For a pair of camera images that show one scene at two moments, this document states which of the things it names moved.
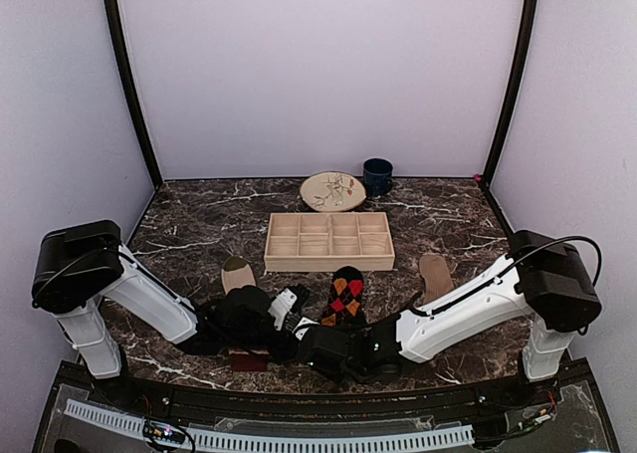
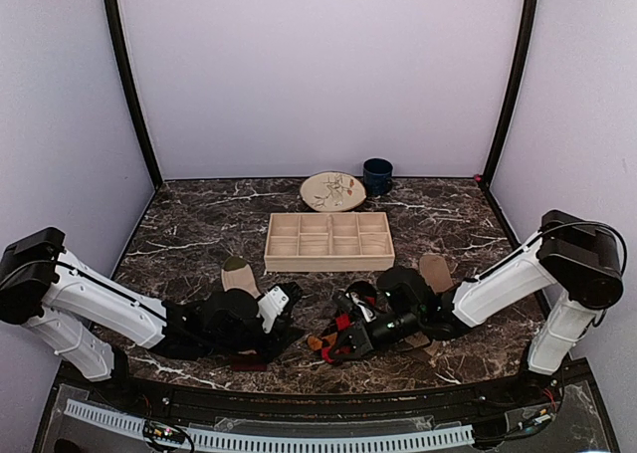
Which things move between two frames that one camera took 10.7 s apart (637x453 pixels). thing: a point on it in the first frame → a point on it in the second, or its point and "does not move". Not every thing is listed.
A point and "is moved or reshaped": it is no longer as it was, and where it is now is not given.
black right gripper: (347, 330) → (362, 339)
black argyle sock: (344, 306) is moved or reshaped
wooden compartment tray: (328, 241) does not move
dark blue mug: (377, 176) does not move
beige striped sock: (238, 273) does not move
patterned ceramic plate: (331, 191) does not move
